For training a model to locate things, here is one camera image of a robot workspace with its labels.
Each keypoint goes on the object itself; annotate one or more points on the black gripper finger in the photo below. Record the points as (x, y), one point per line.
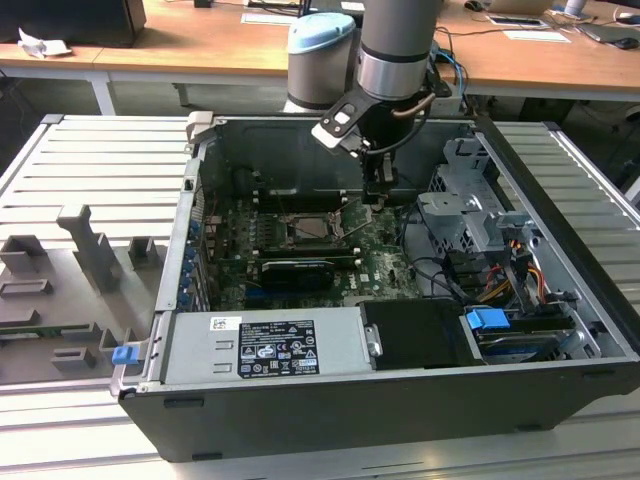
(380, 182)

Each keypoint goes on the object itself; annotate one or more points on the thin metal locking lever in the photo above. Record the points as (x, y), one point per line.
(289, 214)
(343, 204)

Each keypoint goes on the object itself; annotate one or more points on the silver square CPU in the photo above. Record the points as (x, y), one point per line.
(310, 229)

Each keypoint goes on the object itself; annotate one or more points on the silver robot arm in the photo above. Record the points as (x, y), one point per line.
(395, 40)

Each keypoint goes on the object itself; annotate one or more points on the CPU socket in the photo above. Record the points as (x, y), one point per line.
(286, 235)

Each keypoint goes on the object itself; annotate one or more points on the grey metal drive cage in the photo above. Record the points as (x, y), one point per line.
(450, 210)

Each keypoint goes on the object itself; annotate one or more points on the black RAM slots bank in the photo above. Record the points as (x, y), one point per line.
(310, 250)
(300, 200)

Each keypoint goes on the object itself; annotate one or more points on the green motherboard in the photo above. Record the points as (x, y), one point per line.
(380, 265)

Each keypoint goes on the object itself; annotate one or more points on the black graphics card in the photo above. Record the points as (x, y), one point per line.
(295, 275)

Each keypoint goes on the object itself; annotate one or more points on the black round capacitor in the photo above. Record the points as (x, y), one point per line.
(243, 181)

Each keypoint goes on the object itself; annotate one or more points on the black computer mouse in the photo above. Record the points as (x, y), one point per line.
(626, 43)
(472, 5)

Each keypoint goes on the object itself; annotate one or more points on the black plastic shroud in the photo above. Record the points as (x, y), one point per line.
(415, 335)

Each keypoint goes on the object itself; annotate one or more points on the white framed tablet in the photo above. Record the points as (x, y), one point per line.
(515, 21)

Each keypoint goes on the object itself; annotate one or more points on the white paper sheet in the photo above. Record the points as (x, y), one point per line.
(537, 36)
(265, 19)

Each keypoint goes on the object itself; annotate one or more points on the grey case latch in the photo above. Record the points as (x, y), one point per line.
(200, 125)

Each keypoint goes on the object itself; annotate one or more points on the hard disk in blue carrier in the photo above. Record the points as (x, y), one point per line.
(520, 340)

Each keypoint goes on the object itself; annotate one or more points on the black open PC case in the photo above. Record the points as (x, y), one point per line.
(350, 415)

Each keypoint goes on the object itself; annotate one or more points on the dark grey laptop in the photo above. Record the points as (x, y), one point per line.
(610, 32)

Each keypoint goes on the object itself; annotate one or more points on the grey power supply unit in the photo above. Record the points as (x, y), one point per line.
(200, 345)

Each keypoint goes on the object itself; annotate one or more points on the blue plastic latch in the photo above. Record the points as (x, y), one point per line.
(124, 355)

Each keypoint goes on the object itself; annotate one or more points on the grey parts rack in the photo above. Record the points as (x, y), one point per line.
(60, 295)

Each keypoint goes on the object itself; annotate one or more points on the crumpled white paper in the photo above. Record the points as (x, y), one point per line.
(42, 45)

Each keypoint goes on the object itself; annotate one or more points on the green circuit board strip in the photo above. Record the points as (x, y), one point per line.
(40, 330)

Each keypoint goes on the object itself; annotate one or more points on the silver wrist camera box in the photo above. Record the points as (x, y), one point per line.
(340, 122)

